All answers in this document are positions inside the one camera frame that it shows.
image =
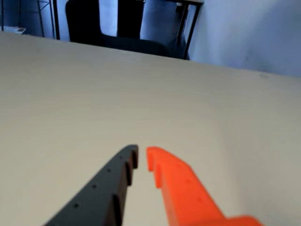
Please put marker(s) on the black office chair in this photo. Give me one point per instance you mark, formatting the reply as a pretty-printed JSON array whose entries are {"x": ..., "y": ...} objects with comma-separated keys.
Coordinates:
[{"x": 82, "y": 23}]

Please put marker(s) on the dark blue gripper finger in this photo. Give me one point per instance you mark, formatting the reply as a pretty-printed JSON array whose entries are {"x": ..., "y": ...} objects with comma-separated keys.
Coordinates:
[{"x": 101, "y": 193}]

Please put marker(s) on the black metal rack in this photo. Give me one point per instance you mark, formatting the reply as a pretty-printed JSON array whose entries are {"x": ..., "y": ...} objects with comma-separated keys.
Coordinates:
[{"x": 56, "y": 18}]

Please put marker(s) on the black metal desk frame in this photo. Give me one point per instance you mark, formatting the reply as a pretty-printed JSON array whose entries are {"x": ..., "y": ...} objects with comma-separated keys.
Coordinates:
[{"x": 192, "y": 30}]

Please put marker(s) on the white labelled box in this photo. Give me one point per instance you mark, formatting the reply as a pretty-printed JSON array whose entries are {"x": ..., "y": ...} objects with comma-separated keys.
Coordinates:
[{"x": 16, "y": 30}]

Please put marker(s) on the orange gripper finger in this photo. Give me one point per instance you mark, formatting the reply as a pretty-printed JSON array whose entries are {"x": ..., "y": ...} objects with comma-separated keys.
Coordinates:
[{"x": 185, "y": 195}]

